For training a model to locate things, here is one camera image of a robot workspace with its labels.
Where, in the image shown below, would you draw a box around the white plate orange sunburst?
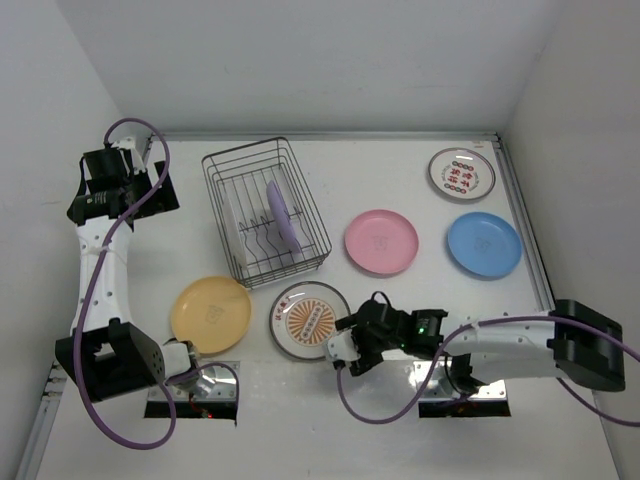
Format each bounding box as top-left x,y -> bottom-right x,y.
269,281 -> 351,362

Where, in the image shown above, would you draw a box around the pink plastic plate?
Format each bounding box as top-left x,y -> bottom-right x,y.
344,209 -> 420,276

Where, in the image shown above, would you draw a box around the purple plastic plate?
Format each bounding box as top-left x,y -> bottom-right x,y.
266,181 -> 301,254

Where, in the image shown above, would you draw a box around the yellow plastic plate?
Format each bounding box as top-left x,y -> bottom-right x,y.
170,276 -> 252,356

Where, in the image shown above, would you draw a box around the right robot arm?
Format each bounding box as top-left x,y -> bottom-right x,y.
325,298 -> 626,395

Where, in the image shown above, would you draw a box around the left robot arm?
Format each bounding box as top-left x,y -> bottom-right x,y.
55,142 -> 194,403

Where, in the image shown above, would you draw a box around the blue plastic plate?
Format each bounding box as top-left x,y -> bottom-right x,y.
446,212 -> 523,279

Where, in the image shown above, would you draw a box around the white plate red characters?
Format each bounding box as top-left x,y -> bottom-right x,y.
426,148 -> 496,203

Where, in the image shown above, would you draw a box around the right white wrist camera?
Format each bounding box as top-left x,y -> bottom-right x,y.
324,330 -> 360,369

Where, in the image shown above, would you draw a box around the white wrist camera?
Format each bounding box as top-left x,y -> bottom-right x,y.
111,136 -> 144,166
324,330 -> 360,369

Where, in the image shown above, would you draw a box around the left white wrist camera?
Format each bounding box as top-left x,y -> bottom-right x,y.
111,136 -> 144,166

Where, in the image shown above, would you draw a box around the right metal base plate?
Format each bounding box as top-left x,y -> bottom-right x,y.
409,359 -> 508,402

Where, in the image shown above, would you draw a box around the metal base plate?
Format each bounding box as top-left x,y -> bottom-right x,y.
165,361 -> 240,403
409,359 -> 508,402

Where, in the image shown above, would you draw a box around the grey wire dish rack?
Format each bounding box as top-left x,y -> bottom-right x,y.
201,136 -> 332,289

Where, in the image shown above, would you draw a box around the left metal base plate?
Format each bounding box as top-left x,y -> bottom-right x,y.
165,361 -> 240,403

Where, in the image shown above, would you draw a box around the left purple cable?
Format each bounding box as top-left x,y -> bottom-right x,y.
69,117 -> 239,450

